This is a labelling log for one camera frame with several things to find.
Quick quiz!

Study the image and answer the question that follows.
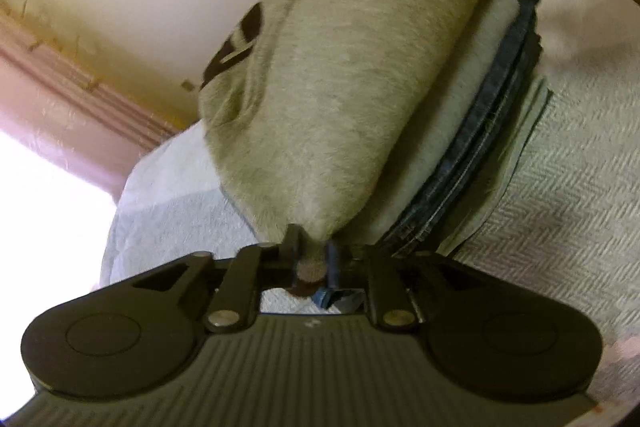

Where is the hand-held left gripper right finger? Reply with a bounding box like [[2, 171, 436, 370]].
[[324, 241, 482, 334]]

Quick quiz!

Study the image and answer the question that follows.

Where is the pink curtain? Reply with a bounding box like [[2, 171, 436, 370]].
[[0, 9, 193, 208]]

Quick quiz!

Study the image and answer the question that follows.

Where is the grey and brown sweater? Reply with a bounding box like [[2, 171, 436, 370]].
[[197, 0, 506, 299]]

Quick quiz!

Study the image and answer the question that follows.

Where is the stack of folded clothes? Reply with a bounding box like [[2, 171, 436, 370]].
[[345, 0, 522, 250]]

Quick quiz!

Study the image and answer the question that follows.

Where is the pink and grey striped blanket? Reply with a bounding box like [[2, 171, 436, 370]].
[[99, 0, 640, 409]]

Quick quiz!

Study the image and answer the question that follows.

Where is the folded pale green cloth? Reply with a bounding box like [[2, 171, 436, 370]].
[[434, 74, 554, 259]]

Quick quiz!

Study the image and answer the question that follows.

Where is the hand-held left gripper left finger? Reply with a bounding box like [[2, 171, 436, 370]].
[[131, 223, 304, 334]]

